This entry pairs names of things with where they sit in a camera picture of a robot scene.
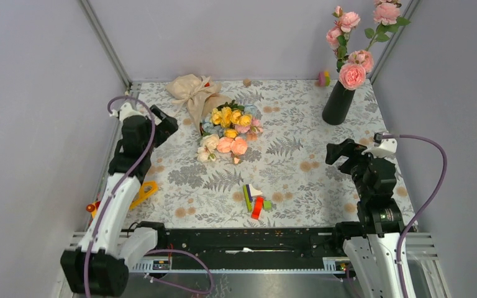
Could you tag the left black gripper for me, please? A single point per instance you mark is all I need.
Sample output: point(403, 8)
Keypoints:
point(166, 128)

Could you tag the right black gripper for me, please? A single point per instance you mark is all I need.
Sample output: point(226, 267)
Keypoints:
point(348, 148)

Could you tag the colourful flower bouquet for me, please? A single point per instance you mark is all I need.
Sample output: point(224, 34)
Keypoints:
point(225, 126)

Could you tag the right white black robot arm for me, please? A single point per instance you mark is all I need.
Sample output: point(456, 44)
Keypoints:
point(375, 244)

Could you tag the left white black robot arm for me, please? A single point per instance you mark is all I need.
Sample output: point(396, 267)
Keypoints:
point(99, 266)

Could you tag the black vase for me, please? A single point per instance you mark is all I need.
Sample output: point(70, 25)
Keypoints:
point(338, 105)

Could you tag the red yellow toy truck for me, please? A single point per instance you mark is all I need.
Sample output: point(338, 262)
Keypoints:
point(147, 190)

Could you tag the floral patterned table mat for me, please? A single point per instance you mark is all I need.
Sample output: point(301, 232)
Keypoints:
point(286, 162)

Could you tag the pink yellow green toy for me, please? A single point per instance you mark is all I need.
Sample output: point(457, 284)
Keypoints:
point(323, 79)

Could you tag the small green toy cube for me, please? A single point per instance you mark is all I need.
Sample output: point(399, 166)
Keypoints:
point(267, 205)

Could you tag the pink rose stems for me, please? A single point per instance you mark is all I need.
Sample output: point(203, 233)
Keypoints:
point(354, 60)

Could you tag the white purple toy block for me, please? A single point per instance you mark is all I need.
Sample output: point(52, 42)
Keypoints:
point(251, 192)

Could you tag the red toy block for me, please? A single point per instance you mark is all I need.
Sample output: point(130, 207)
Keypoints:
point(258, 207)

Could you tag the green long toy block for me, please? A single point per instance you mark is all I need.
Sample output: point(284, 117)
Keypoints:
point(248, 202)

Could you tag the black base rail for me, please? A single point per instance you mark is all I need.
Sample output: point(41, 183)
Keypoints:
point(259, 249)

